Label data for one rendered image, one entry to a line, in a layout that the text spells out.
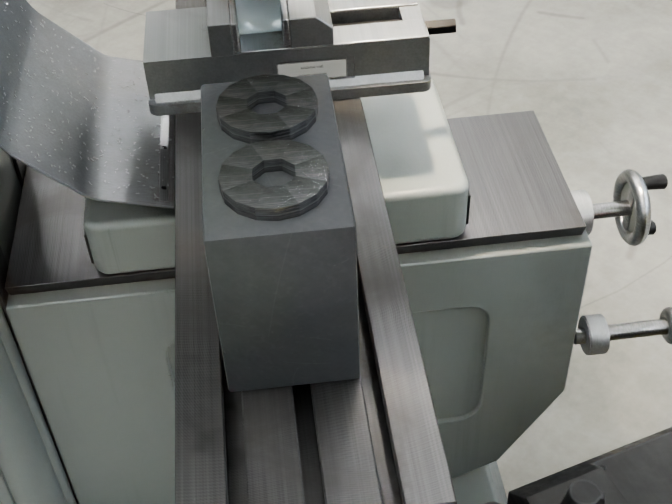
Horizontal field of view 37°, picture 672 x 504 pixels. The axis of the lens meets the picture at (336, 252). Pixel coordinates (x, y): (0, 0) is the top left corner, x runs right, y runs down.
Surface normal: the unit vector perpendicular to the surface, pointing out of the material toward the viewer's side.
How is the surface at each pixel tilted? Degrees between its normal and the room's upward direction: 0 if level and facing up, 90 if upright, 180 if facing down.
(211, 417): 0
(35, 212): 0
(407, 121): 0
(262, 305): 90
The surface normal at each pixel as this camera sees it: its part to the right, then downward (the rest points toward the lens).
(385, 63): 0.11, 0.68
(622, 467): -0.04, -0.73
